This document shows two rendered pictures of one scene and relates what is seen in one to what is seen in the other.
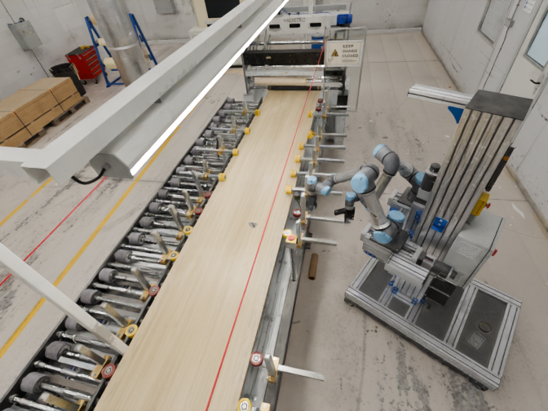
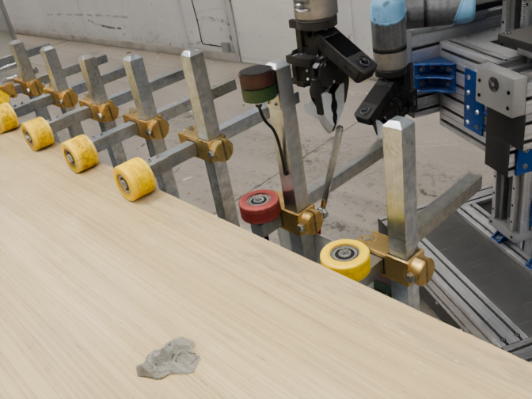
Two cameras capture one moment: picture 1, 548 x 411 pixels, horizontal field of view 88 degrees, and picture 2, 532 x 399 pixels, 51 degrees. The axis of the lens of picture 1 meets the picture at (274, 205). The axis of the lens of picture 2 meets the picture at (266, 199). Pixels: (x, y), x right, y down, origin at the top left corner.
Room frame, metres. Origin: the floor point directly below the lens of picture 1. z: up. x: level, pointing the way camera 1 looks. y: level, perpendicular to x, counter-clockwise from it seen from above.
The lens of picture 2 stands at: (1.24, 0.59, 1.45)
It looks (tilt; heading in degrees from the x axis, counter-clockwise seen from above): 30 degrees down; 304
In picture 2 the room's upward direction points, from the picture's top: 10 degrees counter-clockwise
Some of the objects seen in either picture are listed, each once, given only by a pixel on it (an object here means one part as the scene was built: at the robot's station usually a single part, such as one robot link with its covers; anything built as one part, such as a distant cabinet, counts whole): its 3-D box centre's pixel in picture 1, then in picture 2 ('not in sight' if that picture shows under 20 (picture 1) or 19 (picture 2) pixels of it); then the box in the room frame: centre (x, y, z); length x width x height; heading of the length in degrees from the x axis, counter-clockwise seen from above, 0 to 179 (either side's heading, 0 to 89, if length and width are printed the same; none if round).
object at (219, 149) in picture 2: not in sight; (206, 144); (1.98, -0.33, 0.95); 0.14 x 0.06 x 0.05; 162
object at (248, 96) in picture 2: not in sight; (259, 91); (1.73, -0.20, 1.13); 0.06 x 0.06 x 0.02
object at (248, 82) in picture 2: not in sight; (256, 77); (1.73, -0.20, 1.16); 0.06 x 0.06 x 0.02
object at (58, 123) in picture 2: (320, 159); (114, 100); (2.45, -0.55, 0.95); 0.50 x 0.04 x 0.04; 72
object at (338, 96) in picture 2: not in sight; (328, 104); (1.67, -0.33, 1.06); 0.06 x 0.03 x 0.09; 162
